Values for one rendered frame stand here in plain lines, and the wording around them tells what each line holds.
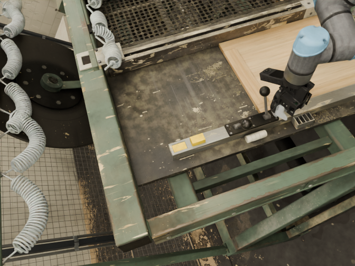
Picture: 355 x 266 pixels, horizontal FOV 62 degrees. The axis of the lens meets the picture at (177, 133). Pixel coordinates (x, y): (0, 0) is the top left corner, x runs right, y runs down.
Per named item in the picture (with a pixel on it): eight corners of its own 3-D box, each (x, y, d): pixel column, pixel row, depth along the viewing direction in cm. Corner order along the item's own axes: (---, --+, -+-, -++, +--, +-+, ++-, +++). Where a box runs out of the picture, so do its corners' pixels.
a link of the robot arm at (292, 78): (281, 65, 82) (300, 51, 84) (277, 76, 86) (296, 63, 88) (302, 81, 79) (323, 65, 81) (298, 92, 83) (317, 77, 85)
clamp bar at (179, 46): (327, 17, 144) (348, -32, 124) (87, 87, 130) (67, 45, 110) (315, 5, 149) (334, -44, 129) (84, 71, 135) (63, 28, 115)
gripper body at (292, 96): (290, 118, 92) (302, 94, 82) (269, 102, 96) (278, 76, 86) (307, 105, 94) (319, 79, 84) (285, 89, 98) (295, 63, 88)
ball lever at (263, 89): (274, 120, 110) (272, 86, 103) (264, 123, 109) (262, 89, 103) (269, 115, 113) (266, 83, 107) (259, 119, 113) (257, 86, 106)
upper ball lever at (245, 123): (242, 130, 111) (255, 127, 97) (233, 133, 110) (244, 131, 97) (239, 120, 111) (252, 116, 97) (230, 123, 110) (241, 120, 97)
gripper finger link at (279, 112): (281, 129, 101) (288, 113, 93) (268, 118, 104) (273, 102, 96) (287, 124, 102) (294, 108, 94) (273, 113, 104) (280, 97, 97)
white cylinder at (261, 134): (247, 144, 111) (267, 138, 112) (248, 140, 108) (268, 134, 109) (243, 138, 112) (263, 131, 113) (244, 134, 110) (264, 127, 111)
